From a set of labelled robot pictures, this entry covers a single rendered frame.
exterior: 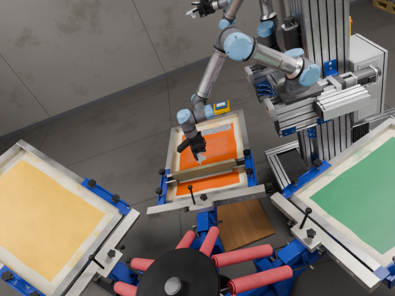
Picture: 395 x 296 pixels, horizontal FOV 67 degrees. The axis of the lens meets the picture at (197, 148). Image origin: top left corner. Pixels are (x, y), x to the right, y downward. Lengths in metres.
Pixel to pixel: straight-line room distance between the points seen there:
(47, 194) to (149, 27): 4.01
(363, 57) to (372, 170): 0.72
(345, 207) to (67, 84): 5.22
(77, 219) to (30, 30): 4.40
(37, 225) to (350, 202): 1.59
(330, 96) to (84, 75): 4.68
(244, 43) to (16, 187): 1.43
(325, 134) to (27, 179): 1.98
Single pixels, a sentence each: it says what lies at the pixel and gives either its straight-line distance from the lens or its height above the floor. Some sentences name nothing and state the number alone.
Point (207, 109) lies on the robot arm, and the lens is 1.57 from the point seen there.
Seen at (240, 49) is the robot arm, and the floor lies 1.70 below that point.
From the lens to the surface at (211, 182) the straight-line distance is 1.86.
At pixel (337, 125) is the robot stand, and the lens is 2.37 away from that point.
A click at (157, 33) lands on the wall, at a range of 5.44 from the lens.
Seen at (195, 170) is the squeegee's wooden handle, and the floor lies 1.05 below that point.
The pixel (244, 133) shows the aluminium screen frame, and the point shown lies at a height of 0.99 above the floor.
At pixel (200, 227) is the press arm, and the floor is 1.04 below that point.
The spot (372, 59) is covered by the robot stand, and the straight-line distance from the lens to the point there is 2.15.
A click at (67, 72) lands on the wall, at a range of 5.90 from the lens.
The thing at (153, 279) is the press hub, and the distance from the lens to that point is 1.19.
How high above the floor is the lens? 2.27
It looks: 38 degrees down
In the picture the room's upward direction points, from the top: 24 degrees counter-clockwise
